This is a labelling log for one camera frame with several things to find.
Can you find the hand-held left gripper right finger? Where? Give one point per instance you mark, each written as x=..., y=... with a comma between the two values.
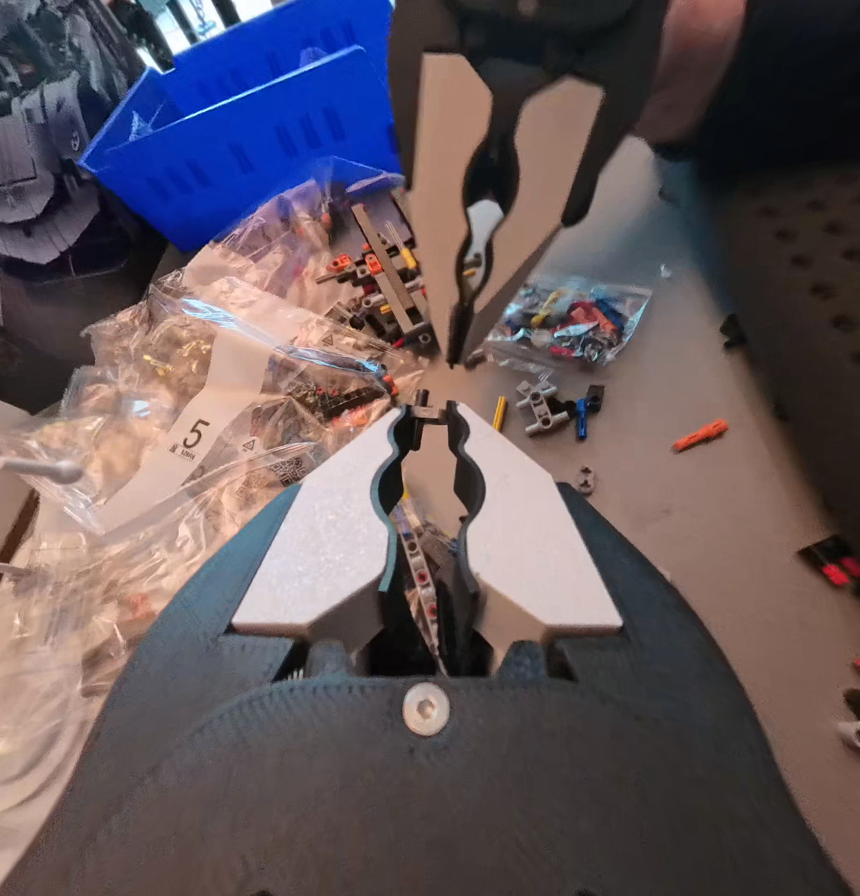
x=542, y=560

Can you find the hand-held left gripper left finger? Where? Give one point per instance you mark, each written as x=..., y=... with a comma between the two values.
x=311, y=560

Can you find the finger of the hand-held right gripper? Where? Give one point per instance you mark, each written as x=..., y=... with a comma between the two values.
x=549, y=154
x=444, y=140

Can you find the small grey lego assembly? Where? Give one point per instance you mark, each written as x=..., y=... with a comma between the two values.
x=500, y=413

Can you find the grey connector with black pin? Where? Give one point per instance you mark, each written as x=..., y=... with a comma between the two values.
x=428, y=414

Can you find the person's right forearm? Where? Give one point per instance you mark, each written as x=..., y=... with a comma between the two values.
x=787, y=70

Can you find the heap of loose lego parts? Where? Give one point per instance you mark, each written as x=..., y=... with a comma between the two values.
x=423, y=567

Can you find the blue lego pin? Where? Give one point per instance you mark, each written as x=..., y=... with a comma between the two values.
x=582, y=420

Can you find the grey double-hole lego connector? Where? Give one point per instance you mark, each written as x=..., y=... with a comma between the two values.
x=538, y=409

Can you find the dark grey lego chassis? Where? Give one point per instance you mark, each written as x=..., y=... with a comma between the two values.
x=388, y=280

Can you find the pile of clear lego bags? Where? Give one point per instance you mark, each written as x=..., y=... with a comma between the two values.
x=157, y=490

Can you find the black lego connector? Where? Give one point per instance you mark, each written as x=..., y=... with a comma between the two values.
x=596, y=397

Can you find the orange lego pin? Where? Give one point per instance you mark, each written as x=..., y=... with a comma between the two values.
x=699, y=435

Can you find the black lego piece, red pins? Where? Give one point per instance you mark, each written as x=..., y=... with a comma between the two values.
x=832, y=563

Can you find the dark lego set box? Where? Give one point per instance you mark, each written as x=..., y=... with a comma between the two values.
x=38, y=175

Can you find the person's right hand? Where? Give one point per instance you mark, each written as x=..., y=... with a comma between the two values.
x=696, y=56

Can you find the small zip bag of pins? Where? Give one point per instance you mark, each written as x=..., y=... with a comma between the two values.
x=577, y=322

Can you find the blue plastic bin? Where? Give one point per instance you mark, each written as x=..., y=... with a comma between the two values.
x=262, y=49
x=227, y=161

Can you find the black perforated pad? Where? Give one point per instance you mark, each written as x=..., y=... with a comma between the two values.
x=808, y=315

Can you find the white cardboard box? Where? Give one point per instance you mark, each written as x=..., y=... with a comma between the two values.
x=3, y=490

